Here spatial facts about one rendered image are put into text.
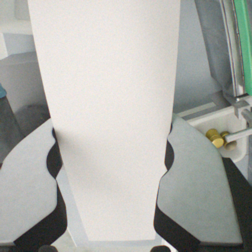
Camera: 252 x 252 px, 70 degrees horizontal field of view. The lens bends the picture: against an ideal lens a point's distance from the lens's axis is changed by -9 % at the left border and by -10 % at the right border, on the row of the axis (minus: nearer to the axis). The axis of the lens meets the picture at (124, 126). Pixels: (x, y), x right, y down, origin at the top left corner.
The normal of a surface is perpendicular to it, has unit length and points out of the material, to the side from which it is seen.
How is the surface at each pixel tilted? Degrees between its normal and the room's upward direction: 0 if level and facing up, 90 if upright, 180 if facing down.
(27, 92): 1
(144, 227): 0
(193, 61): 0
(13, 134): 91
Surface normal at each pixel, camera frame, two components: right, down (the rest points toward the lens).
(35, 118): 0.25, -0.62
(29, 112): 0.00, -0.64
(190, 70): 0.01, 0.54
